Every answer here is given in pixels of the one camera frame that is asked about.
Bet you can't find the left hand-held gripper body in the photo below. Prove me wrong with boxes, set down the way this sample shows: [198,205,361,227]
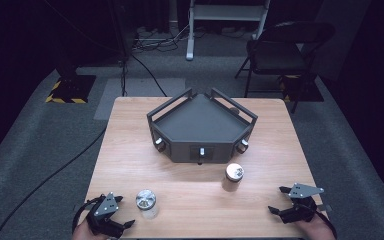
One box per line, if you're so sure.
[85,192,127,240]

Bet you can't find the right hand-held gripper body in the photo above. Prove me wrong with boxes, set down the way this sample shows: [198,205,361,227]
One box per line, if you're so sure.
[278,182,333,225]

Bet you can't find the glass jar with white powder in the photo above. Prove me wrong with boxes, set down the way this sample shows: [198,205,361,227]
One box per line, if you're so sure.
[135,189,158,221]

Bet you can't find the dark grey corner rack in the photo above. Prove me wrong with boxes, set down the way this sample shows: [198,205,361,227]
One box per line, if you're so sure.
[146,87,259,166]

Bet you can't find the person's right hand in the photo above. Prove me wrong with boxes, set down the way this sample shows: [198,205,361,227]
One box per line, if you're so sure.
[294,213,337,240]

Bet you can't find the person's left hand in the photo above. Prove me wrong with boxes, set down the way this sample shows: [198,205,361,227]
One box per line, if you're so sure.
[71,218,110,240]

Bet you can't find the rack hook with white knob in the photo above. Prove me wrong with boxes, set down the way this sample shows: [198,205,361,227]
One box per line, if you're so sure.
[235,138,250,155]
[154,137,167,153]
[197,147,207,166]

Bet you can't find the black base hazard-striped under chair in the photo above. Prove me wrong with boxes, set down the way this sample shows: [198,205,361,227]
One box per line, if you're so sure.
[278,74,325,103]

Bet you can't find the light grey floor mat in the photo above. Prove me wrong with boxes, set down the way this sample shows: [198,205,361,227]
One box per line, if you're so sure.
[93,77,187,121]

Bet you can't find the black stand base hazard-striped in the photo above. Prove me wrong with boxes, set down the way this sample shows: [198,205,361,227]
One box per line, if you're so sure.
[45,74,97,105]

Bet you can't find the thin black tripod pole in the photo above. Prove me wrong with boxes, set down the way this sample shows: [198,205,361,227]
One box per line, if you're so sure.
[118,0,132,98]

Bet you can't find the black folding chair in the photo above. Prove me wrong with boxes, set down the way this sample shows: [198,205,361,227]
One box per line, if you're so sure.
[234,20,336,115]

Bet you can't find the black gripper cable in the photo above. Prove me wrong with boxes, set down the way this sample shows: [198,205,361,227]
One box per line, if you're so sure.
[315,211,338,240]
[71,195,105,235]

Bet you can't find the long black floor cable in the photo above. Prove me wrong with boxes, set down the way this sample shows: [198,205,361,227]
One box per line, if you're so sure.
[0,126,109,240]

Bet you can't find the bundle of floor cables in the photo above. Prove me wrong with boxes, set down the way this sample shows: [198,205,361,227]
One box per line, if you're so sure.
[132,24,189,53]

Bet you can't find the white metal stand frame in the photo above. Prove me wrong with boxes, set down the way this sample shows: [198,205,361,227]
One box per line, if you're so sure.
[185,0,272,62]

